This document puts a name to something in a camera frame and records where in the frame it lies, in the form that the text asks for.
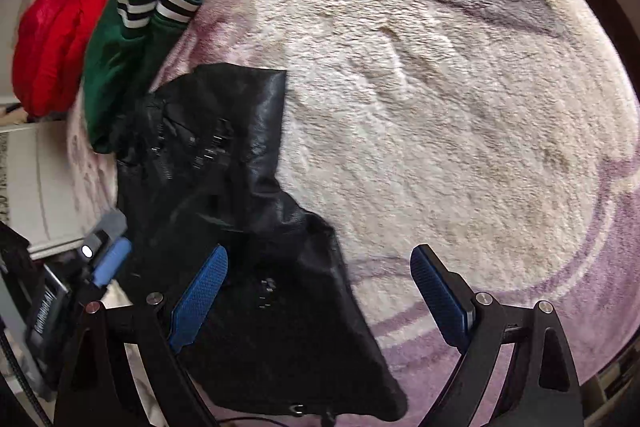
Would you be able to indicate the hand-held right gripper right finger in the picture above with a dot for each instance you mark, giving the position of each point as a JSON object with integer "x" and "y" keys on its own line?
{"x": 437, "y": 294}

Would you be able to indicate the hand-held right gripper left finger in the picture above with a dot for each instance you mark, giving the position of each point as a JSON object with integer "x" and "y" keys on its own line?
{"x": 200, "y": 292}

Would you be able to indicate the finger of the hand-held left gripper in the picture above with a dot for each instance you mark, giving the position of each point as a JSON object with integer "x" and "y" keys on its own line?
{"x": 111, "y": 261}

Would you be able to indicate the black leather jacket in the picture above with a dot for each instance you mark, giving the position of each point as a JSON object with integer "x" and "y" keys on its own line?
{"x": 235, "y": 227}

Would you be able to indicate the white furniture panel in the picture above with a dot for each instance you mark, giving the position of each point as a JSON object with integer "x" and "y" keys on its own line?
{"x": 37, "y": 187}

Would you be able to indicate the cream and purple plush blanket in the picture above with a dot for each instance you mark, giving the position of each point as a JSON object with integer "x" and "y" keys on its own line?
{"x": 400, "y": 132}

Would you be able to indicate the green striped-cuff sweater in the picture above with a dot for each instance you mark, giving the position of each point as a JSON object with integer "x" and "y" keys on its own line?
{"x": 120, "y": 57}

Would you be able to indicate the red garment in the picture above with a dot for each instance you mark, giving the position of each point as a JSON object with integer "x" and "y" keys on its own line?
{"x": 52, "y": 47}

